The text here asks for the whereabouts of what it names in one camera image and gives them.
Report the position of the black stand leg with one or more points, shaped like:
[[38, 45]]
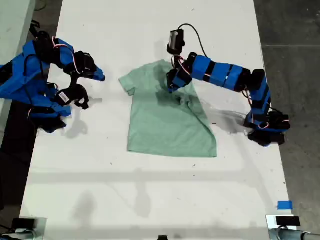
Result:
[[35, 25]]

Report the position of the small black box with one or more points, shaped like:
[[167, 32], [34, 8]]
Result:
[[287, 221], [23, 222]]

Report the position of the black camera stalk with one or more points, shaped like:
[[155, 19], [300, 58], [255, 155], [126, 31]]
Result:
[[178, 61], [75, 81]]

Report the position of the short blue tape strip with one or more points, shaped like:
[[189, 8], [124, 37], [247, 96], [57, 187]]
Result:
[[285, 205]]

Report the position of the pale green t-shirt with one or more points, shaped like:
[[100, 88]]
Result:
[[162, 125]]

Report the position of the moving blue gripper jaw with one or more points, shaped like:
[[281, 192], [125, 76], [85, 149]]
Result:
[[176, 88], [96, 77]]

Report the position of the white side table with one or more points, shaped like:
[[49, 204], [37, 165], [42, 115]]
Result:
[[12, 25]]

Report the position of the black camera box white label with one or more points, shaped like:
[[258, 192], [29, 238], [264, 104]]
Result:
[[63, 96]]

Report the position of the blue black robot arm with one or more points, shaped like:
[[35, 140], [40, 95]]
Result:
[[17, 75], [225, 72]]

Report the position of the silver metal plate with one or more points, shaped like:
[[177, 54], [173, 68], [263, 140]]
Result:
[[41, 225], [270, 221]]

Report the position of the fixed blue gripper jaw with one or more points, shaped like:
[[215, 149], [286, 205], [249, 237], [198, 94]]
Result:
[[171, 88], [98, 72]]

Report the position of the black camera box silver face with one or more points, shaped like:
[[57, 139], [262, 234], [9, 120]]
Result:
[[175, 40]]

